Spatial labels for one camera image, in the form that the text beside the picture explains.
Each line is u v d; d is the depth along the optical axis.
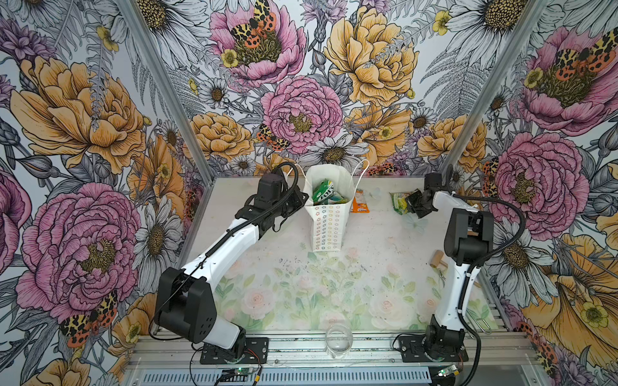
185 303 0.42
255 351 0.74
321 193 0.87
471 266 0.60
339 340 0.78
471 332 0.64
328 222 0.85
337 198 0.90
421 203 0.89
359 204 1.09
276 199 0.64
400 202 1.08
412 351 0.73
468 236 0.60
